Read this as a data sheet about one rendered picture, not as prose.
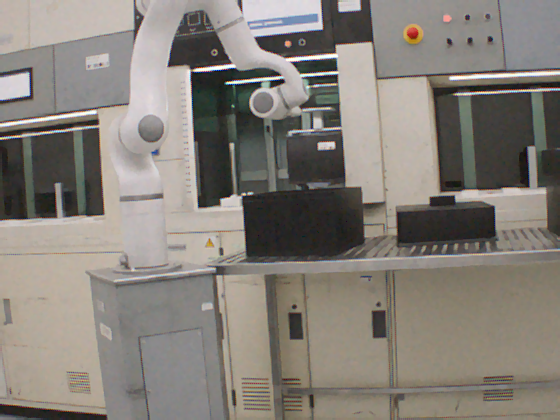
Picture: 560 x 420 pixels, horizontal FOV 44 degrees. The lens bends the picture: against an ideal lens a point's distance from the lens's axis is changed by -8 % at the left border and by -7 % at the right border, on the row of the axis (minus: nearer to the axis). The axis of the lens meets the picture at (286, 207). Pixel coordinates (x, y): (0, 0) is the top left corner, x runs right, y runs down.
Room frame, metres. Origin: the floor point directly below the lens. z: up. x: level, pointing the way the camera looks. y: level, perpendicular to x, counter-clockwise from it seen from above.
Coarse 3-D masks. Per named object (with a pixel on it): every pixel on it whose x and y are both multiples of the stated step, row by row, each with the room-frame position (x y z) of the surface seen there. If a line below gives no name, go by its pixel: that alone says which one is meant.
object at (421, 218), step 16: (400, 208) 2.16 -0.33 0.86; (416, 208) 2.09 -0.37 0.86; (432, 208) 2.07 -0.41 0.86; (448, 208) 2.04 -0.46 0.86; (464, 208) 2.02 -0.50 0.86; (480, 208) 2.01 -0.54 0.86; (400, 224) 2.05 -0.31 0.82; (416, 224) 2.04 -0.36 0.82; (432, 224) 2.03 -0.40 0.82; (448, 224) 2.03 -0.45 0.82; (464, 224) 2.02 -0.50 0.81; (480, 224) 2.01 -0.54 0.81; (400, 240) 2.05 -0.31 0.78; (416, 240) 2.04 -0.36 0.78; (432, 240) 2.03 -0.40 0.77; (448, 240) 2.03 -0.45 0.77; (464, 240) 2.02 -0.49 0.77; (480, 240) 2.01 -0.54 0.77; (496, 240) 2.00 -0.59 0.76
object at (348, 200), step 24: (264, 192) 2.22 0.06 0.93; (288, 192) 2.31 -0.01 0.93; (312, 192) 1.99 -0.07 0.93; (336, 192) 1.99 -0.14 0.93; (360, 192) 2.20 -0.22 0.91; (264, 216) 2.05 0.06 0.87; (288, 216) 2.02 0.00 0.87; (312, 216) 1.99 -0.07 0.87; (336, 216) 1.98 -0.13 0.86; (360, 216) 2.19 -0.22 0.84; (264, 240) 2.05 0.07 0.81; (288, 240) 2.02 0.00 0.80; (312, 240) 2.00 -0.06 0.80; (336, 240) 1.98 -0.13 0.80; (360, 240) 2.17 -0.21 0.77
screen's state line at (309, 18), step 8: (296, 16) 2.51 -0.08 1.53; (304, 16) 2.50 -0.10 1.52; (312, 16) 2.49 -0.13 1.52; (248, 24) 2.55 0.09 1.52; (256, 24) 2.54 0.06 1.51; (264, 24) 2.54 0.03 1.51; (272, 24) 2.53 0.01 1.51; (280, 24) 2.52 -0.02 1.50; (288, 24) 2.51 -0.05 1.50; (296, 24) 2.51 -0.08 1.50
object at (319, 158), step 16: (320, 112) 2.78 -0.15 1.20; (320, 128) 2.78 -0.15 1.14; (336, 128) 2.77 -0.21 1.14; (288, 144) 2.73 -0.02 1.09; (304, 144) 2.71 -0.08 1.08; (320, 144) 2.70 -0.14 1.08; (336, 144) 2.68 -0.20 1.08; (288, 160) 2.73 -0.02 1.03; (304, 160) 2.71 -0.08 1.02; (320, 160) 2.70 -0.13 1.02; (336, 160) 2.68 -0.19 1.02; (304, 176) 2.71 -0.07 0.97; (320, 176) 2.70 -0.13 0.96; (336, 176) 2.68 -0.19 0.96
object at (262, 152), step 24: (240, 0) 2.56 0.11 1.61; (192, 24) 2.61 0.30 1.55; (240, 120) 3.51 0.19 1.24; (264, 120) 3.43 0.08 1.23; (288, 120) 3.45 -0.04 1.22; (312, 120) 3.41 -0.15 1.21; (336, 120) 3.38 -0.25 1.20; (240, 144) 3.51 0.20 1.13; (264, 144) 3.48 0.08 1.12; (240, 168) 3.50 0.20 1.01; (264, 168) 3.48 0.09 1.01; (240, 192) 3.48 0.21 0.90
